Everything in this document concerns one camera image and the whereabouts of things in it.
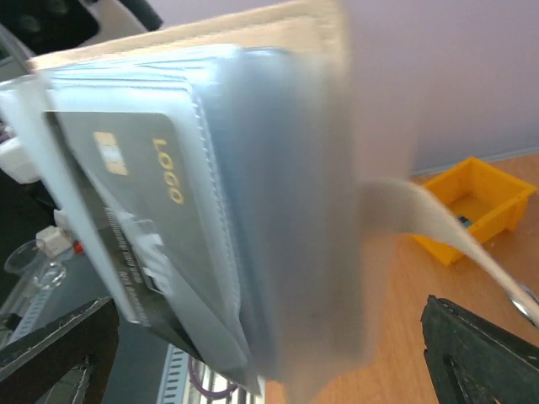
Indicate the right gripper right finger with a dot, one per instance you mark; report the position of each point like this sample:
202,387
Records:
472,360

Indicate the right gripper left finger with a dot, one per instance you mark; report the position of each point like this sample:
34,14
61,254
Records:
73,353

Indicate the teal credit card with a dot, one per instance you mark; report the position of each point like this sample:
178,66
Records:
464,221

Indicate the beige card holder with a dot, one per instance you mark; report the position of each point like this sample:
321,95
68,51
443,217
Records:
261,103

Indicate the clear plastic cup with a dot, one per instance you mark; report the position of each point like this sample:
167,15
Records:
29,261

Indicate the single yellow bin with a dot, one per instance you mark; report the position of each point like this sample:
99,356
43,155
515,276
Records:
493,199

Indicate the aluminium rail frame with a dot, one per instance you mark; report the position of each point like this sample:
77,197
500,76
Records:
145,370

